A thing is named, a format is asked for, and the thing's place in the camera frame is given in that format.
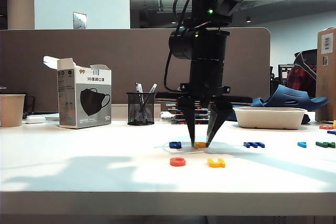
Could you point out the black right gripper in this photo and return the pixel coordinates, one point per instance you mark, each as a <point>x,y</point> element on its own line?
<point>206,77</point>

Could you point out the black office chair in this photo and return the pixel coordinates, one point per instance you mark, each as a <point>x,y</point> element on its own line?
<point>308,56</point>

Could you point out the black computer monitor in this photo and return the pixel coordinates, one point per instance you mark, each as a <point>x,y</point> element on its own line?
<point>283,74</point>

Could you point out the light blue letter v magnet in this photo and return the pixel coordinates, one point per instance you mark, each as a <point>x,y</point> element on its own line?
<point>302,144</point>

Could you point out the brown cardboard box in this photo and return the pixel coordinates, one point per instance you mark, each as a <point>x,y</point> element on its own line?
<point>326,82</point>

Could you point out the green letter w magnet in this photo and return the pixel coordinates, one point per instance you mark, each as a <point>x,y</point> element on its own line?
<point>325,144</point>

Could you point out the white grey face mask box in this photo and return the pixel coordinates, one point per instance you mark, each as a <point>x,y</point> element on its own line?
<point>84,98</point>

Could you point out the metal wall switch plate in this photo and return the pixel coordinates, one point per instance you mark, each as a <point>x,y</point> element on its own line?
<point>79,21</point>

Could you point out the small orange letter magnet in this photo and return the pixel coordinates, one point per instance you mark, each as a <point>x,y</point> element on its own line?
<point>326,127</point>

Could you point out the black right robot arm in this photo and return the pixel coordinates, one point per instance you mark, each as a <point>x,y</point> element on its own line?
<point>207,45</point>

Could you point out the beige pulp food tray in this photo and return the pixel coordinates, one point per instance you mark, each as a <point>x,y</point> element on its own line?
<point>270,119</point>

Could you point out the yellow letter p magnet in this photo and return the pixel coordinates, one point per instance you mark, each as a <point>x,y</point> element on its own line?
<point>200,145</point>

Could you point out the small blue letter magnet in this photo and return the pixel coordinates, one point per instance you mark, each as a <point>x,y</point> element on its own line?
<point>332,132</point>

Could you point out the dark blue round letter magnet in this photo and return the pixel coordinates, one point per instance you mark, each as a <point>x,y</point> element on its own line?
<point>175,144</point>

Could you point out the yellow letter u magnet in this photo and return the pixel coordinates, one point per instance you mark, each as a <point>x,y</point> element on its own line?
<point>215,165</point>

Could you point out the red plaid jacket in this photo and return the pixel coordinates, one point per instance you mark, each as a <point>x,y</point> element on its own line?
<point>298,77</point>

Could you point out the white earbuds case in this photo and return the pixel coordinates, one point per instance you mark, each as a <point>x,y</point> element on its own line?
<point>35,119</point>

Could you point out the brown desk divider panel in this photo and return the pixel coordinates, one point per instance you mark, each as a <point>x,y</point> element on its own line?
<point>118,58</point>

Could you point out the brown paper cup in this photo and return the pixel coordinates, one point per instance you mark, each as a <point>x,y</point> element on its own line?
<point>11,111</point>

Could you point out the dark blue letter m magnet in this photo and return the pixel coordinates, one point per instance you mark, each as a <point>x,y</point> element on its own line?
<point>253,144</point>

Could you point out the black gel pen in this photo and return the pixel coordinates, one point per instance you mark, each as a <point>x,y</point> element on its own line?
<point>153,88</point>
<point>139,87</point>

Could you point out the black mesh pen holder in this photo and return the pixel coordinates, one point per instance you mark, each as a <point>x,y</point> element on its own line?
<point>140,108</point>

